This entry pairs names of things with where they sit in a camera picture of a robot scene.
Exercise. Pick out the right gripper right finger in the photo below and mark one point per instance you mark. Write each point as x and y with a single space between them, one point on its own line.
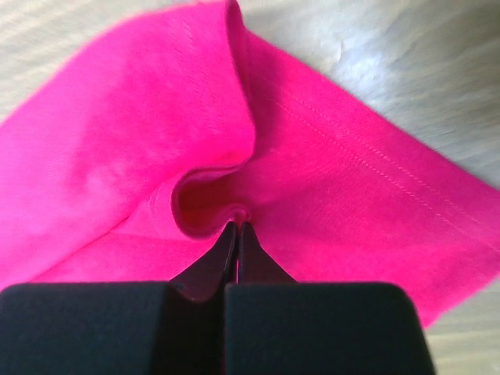
276 325

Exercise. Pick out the pink t shirt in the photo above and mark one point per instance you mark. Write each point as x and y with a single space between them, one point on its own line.
128 163

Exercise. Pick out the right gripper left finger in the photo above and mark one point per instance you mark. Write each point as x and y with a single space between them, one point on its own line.
172 327

